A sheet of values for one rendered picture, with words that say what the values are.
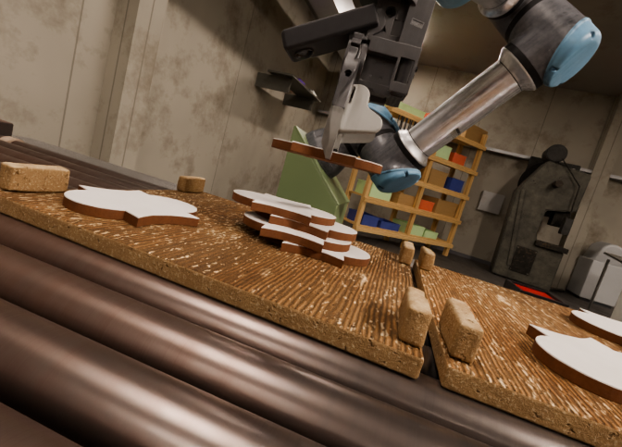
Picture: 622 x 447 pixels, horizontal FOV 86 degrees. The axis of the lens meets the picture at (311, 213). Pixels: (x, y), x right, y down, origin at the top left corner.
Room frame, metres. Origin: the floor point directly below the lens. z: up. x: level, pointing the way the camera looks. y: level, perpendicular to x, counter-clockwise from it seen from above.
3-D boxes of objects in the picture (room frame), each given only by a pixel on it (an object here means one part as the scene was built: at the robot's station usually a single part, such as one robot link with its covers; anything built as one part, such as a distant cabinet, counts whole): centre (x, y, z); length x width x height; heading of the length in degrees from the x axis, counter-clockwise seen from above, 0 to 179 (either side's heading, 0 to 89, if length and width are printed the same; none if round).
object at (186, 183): (0.60, 0.22, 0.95); 0.06 x 0.02 x 0.03; 167
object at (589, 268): (6.40, -5.63, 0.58); 0.65 x 0.53 x 1.16; 73
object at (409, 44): (0.43, -0.03, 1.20); 0.09 x 0.08 x 0.12; 86
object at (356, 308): (0.42, 0.06, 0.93); 0.41 x 0.35 x 0.02; 77
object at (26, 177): (0.34, 0.28, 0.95); 0.06 x 0.02 x 0.03; 167
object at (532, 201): (6.46, -4.32, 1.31); 1.37 x 1.18 x 2.62; 73
